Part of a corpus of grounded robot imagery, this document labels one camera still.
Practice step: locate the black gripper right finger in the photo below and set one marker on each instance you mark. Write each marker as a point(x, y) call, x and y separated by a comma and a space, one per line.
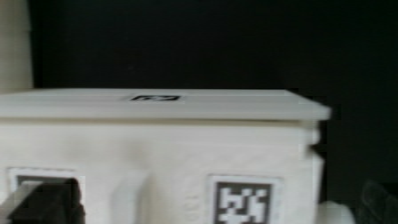
point(377, 211)

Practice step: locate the white U-shaped obstacle wall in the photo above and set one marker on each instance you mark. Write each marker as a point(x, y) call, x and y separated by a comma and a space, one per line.
point(14, 46)

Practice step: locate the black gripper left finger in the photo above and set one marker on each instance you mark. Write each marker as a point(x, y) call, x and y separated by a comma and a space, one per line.
point(44, 203)

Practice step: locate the white cabinet door panel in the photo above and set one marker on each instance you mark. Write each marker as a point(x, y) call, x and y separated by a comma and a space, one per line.
point(91, 154)

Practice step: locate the white cabinet body box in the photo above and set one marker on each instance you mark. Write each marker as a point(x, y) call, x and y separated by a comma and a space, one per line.
point(146, 111)

